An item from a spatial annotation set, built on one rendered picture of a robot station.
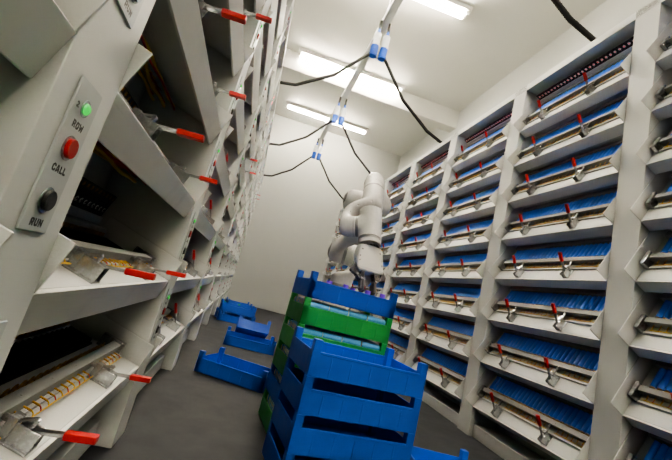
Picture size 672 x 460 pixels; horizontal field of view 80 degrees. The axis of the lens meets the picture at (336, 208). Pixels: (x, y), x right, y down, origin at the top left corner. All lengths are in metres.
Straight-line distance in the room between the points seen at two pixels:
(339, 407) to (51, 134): 0.82
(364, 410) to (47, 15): 0.92
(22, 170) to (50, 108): 0.05
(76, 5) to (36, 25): 0.04
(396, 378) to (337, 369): 0.15
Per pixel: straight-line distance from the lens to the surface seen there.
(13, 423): 0.61
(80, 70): 0.37
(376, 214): 1.46
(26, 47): 0.33
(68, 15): 0.36
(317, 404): 0.98
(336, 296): 1.26
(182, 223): 1.01
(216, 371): 1.77
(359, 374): 1.00
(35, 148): 0.35
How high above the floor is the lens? 0.42
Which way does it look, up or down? 12 degrees up
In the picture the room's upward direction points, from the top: 15 degrees clockwise
